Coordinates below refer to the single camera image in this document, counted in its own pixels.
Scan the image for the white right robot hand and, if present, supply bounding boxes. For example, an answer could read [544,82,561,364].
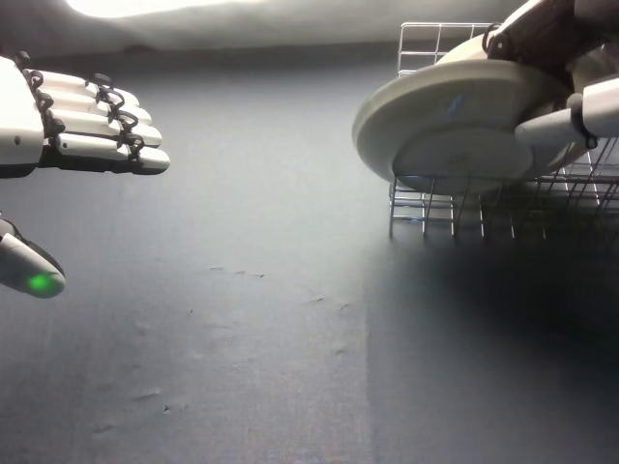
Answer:
[483,0,619,157]

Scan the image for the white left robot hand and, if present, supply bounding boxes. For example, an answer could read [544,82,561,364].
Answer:
[0,50,172,300]

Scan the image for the white plate with fan print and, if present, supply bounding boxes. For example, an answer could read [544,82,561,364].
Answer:
[351,60,596,197]

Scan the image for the silver wire dish rack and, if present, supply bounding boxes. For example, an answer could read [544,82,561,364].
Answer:
[389,21,619,241]

